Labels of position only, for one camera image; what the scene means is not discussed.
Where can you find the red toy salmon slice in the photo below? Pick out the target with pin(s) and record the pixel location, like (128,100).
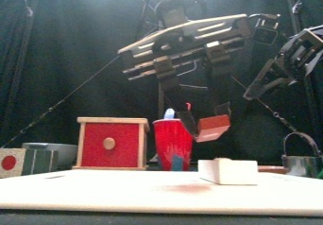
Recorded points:
(212,128)

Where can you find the white toy rice block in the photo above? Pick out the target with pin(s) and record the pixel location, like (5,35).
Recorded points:
(234,172)

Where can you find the blue plastic toy utensil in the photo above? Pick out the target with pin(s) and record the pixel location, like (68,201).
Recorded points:
(168,113)

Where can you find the red plastic cup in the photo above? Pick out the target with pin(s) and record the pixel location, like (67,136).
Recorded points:
(172,143)

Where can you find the wooden box with red front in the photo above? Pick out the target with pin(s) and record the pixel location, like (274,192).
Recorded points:
(109,134)

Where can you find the black backdrop cloth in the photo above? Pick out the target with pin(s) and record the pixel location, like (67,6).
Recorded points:
(63,46)

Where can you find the pink plastic tray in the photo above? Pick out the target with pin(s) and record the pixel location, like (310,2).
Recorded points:
(271,169)

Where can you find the blue tape piece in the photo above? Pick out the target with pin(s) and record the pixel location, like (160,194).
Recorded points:
(178,164)

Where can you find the grey bowl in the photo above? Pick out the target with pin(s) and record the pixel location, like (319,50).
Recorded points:
(55,153)

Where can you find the white plastic cutting board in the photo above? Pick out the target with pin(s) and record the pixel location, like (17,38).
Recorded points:
(104,194)

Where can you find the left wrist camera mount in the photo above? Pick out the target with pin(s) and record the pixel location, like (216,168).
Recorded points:
(174,13)

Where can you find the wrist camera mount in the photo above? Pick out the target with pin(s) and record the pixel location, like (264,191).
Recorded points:
(174,13)
(264,28)

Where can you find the grey vertical frame pole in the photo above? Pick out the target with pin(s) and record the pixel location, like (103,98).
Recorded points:
(160,99)

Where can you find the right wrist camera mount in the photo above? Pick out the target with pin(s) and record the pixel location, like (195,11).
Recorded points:
(264,28)

